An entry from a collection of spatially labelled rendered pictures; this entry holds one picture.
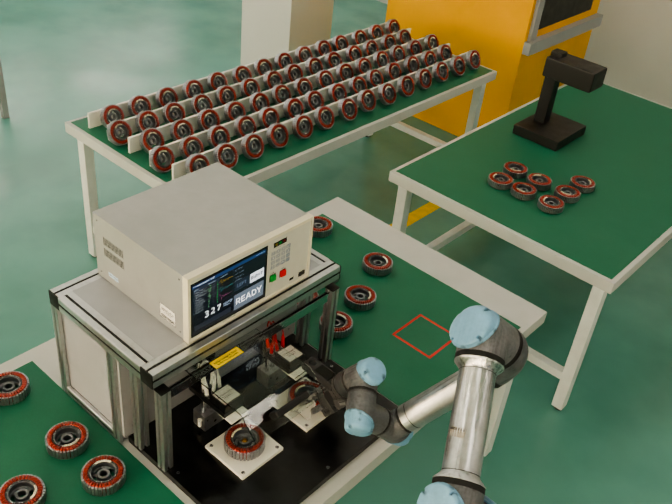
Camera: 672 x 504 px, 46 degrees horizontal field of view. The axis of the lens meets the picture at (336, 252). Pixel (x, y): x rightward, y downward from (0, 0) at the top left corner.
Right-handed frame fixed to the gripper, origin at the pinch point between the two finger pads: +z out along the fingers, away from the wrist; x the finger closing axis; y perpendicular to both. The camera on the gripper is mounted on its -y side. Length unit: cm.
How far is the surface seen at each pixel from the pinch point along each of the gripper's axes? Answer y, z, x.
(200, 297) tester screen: -37, -29, -29
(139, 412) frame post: -21.4, 1.4, -44.3
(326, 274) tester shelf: -26.4, -19.8, 15.5
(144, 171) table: -110, 87, 49
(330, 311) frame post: -17.0, -9.5, 17.5
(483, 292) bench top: 7, 1, 90
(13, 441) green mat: -33, 31, -66
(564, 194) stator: -6, 6, 172
